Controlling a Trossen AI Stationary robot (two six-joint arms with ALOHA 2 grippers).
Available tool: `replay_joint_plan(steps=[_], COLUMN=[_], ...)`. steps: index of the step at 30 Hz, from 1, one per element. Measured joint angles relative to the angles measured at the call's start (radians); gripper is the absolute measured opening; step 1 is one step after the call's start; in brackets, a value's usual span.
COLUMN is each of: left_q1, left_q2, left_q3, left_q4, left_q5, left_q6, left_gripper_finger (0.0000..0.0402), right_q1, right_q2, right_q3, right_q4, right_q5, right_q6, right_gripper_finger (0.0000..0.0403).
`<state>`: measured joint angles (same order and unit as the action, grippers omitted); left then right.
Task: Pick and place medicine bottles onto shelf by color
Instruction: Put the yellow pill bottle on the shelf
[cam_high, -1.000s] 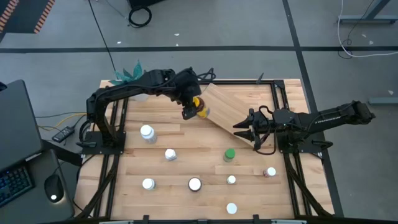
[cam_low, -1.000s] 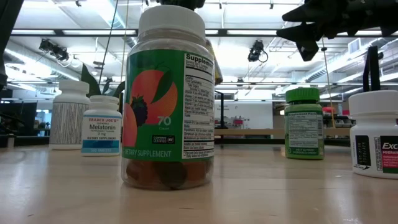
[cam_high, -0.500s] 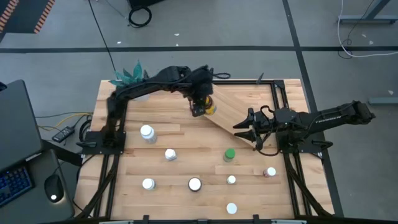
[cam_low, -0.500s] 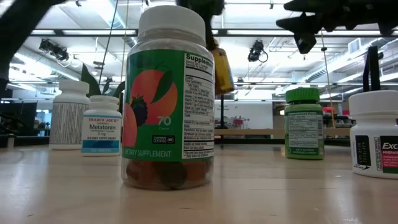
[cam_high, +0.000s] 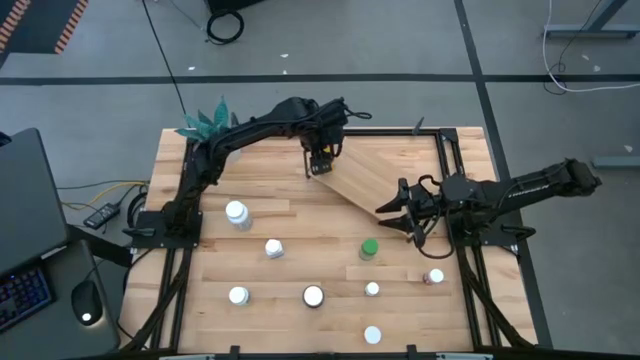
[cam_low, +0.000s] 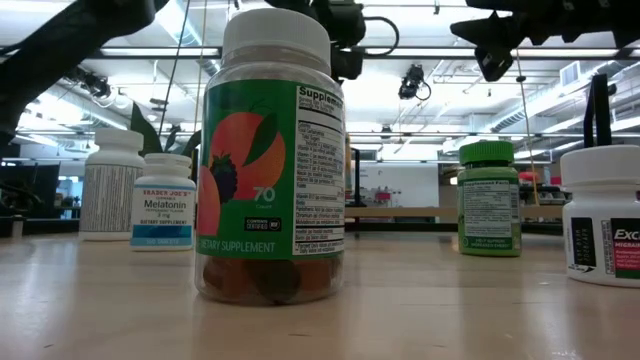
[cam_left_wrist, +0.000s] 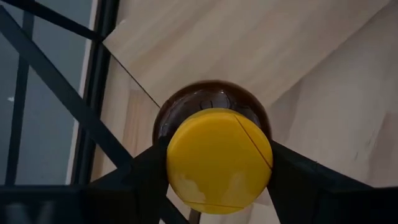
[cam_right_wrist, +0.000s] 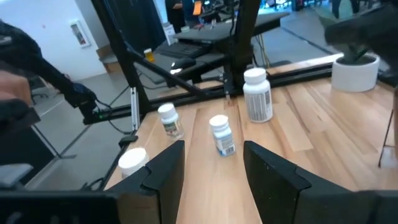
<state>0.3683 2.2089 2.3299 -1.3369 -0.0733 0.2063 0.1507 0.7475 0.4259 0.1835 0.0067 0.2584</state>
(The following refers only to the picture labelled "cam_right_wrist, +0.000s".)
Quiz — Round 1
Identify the black aluminium table frame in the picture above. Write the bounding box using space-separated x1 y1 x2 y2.
81 0 335 191

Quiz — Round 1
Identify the white framed wall sign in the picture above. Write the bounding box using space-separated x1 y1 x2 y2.
69 19 92 49

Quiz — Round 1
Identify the silver aluminium bracket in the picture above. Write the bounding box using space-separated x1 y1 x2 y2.
129 86 140 131

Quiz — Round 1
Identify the wide brown bottle white cap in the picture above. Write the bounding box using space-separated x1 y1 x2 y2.
118 147 150 180

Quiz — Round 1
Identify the snake plant in white pot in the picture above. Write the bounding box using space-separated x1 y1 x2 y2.
315 2 398 93

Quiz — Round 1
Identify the large white pill bottle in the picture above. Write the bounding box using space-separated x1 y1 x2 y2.
242 67 274 123

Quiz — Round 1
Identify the black lower desk surface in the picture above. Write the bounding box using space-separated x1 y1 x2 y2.
133 42 229 85

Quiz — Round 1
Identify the slim white pill bottle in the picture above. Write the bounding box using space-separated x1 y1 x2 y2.
157 103 185 140

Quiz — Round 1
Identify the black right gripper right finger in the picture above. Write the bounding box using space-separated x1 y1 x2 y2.
243 140 398 224

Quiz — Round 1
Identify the small orange pill bottle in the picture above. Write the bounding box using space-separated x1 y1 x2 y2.
143 47 155 63

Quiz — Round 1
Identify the white paper sign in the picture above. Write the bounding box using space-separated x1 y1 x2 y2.
162 22 177 46

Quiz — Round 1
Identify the cardboard box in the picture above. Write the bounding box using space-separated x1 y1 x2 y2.
95 44 124 74

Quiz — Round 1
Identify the black computer mouse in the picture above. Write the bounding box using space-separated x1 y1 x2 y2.
170 57 197 71

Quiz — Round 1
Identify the person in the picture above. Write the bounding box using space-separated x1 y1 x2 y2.
164 0 187 34

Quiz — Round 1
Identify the white bottle blue label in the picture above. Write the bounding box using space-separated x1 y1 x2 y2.
208 114 236 157

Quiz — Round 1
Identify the person's hand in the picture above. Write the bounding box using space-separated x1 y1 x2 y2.
0 70 32 105

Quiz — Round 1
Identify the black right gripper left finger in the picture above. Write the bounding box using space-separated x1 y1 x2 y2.
105 139 187 224

